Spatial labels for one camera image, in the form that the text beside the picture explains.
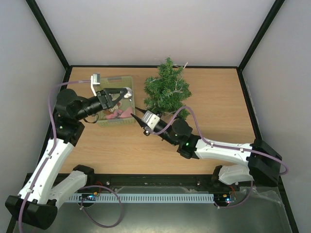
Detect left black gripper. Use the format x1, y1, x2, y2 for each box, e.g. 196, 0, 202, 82
74, 88, 127, 121

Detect silver ball ornament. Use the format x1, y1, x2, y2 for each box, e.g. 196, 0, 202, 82
123, 87, 134, 100

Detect green plastic basket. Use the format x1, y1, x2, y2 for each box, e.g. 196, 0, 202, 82
95, 76, 135, 127

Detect small green christmas tree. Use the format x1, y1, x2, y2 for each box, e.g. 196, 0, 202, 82
144, 57, 192, 116

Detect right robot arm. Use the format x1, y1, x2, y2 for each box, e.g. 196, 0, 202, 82
132, 110, 284, 190

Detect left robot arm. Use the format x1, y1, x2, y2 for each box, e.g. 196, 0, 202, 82
5, 87, 133, 232

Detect brown gingerbread ornament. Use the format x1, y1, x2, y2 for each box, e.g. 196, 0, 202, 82
109, 102, 123, 113

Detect pink ornaments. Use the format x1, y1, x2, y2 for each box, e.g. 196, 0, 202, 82
105, 107, 133, 120

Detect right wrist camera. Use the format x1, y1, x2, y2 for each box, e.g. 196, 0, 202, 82
142, 111, 160, 125

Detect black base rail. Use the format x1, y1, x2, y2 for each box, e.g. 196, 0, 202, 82
80, 172, 282, 192

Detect purple loop cable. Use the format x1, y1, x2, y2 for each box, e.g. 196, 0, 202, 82
79, 185, 123, 228

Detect white slotted cable duct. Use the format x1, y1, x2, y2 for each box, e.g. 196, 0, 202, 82
65, 193, 214, 203

